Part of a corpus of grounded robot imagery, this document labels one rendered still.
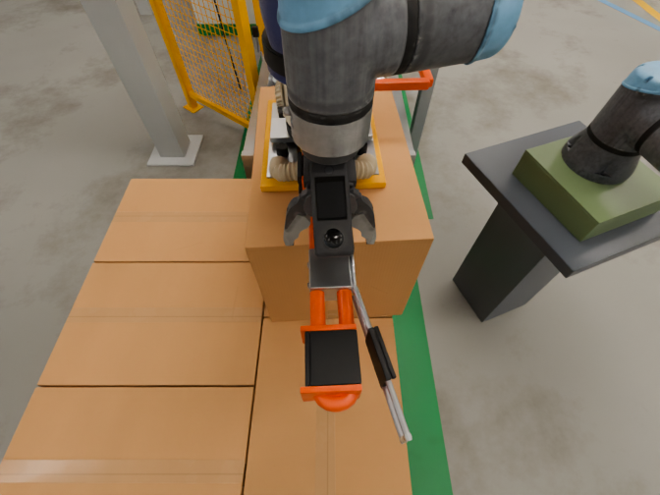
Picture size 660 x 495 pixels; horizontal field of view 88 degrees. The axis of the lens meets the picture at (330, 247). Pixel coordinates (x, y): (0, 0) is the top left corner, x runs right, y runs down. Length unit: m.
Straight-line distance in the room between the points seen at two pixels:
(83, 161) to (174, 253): 1.62
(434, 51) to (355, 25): 0.08
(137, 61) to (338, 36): 1.92
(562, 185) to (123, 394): 1.33
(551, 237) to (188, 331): 1.09
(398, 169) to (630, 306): 1.59
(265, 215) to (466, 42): 0.54
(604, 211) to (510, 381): 0.87
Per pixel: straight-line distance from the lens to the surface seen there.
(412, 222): 0.77
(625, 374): 2.03
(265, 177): 0.82
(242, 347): 1.07
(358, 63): 0.34
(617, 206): 1.20
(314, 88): 0.34
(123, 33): 2.15
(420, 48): 0.36
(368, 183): 0.81
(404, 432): 0.45
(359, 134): 0.38
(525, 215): 1.17
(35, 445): 1.23
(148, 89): 2.27
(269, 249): 0.73
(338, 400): 0.45
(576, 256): 1.15
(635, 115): 1.14
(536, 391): 1.79
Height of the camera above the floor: 1.53
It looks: 56 degrees down
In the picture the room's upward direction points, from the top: straight up
